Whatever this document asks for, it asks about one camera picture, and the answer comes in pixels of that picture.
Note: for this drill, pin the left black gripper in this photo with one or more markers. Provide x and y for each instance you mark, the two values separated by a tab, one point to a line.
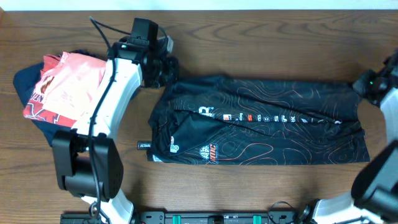
171	75

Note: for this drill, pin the red printed folded shirt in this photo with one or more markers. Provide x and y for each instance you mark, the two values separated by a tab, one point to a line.
35	107

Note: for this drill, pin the navy blue folded garment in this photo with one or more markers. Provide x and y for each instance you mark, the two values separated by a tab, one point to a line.
23	83

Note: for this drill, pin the black printed cycling jersey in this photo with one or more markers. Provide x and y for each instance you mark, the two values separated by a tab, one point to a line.
219	120

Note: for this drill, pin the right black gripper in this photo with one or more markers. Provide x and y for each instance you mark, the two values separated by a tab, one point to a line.
360	85

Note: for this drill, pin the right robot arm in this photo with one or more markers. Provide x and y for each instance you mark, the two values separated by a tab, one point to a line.
373	196

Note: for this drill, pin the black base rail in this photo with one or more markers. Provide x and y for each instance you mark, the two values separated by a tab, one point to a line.
272	217

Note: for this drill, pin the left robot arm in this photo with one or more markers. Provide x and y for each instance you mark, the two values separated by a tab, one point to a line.
87	162

